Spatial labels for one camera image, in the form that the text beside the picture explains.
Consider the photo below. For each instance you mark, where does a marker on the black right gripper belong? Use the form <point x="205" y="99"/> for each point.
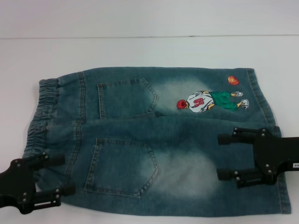
<point x="278" y="156"/>

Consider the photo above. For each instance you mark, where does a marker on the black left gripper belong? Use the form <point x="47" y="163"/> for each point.
<point x="22" y="184"/>

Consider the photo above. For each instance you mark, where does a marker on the blue denim shorts with embroidery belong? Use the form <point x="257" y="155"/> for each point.
<point x="177" y="144"/>

